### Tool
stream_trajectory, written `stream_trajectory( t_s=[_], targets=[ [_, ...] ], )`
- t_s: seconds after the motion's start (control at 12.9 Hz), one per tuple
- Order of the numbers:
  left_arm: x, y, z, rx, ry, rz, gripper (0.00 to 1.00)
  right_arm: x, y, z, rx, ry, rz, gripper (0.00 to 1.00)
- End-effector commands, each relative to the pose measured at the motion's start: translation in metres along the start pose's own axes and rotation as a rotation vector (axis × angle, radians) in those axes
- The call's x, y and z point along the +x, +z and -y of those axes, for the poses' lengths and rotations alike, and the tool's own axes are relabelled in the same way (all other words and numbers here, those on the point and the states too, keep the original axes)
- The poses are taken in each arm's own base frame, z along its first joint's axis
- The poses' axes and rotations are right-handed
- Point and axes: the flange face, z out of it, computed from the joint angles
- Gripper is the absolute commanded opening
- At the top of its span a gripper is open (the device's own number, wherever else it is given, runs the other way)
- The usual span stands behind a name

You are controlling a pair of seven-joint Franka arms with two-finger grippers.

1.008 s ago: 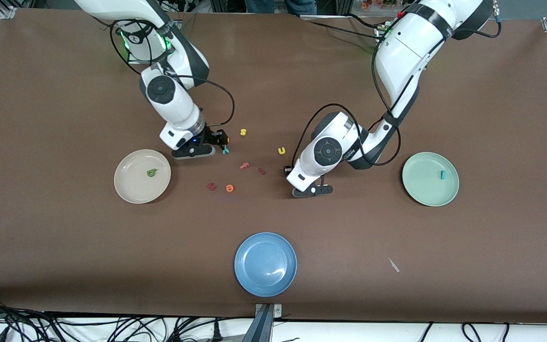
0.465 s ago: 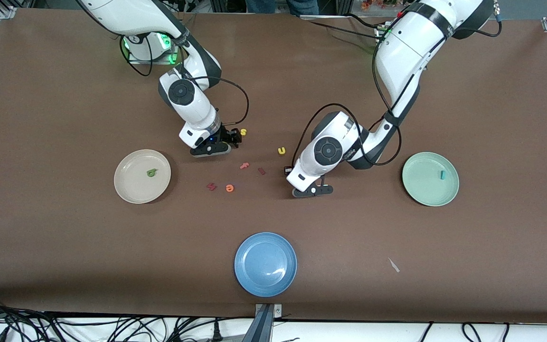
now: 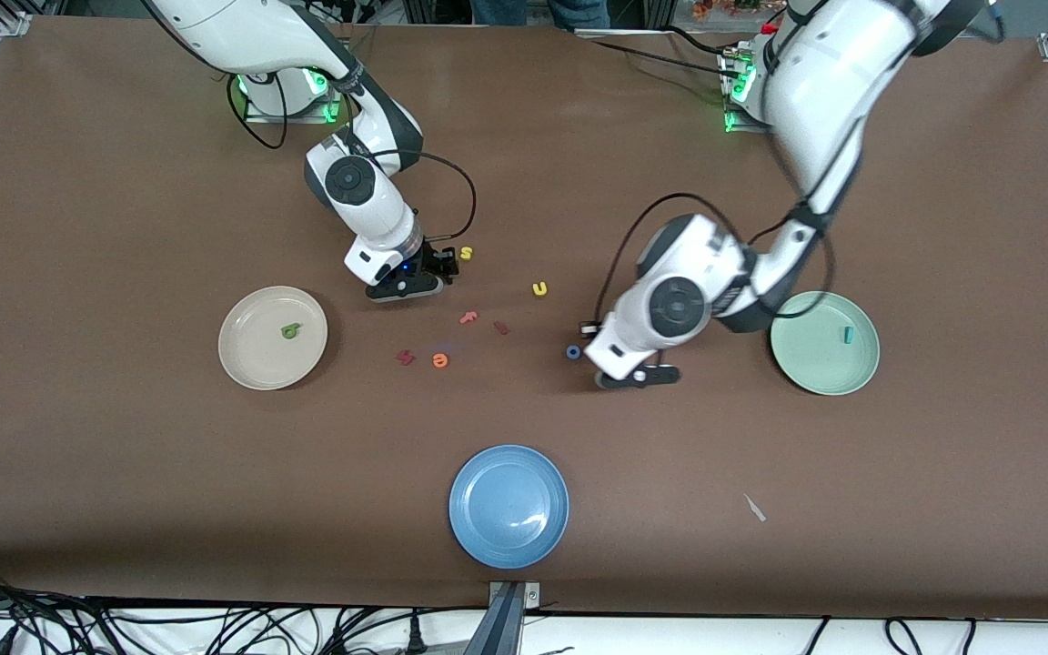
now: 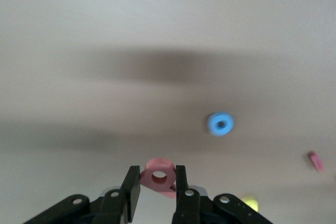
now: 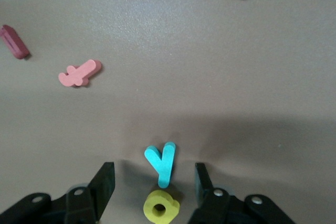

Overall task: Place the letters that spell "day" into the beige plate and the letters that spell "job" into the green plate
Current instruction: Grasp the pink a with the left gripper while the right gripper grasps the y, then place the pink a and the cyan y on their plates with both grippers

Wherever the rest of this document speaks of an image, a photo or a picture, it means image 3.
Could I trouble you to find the beige brown plate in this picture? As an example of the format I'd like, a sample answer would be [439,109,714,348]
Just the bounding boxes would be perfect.
[217,286,329,392]

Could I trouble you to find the blue plate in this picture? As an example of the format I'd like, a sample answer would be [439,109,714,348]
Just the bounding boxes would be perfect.
[448,444,570,570]

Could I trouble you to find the pale green plate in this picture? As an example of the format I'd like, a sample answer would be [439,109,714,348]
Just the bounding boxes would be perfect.
[770,290,881,397]

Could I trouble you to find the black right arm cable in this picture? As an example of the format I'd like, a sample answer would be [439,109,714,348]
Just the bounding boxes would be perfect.
[227,73,478,245]

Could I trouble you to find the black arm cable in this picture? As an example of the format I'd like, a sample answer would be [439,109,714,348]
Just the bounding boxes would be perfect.
[592,193,840,321]
[227,73,478,245]

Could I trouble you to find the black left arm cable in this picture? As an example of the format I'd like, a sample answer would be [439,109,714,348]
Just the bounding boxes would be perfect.
[592,193,840,321]

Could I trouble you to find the black base power cable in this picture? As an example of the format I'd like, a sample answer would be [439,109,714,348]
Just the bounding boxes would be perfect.
[665,23,743,55]
[579,35,734,78]

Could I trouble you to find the grey metal camera post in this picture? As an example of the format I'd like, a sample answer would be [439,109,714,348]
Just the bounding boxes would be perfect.
[465,580,543,655]

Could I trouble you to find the aluminium frame corner bracket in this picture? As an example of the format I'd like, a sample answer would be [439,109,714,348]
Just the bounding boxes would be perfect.
[0,0,66,37]

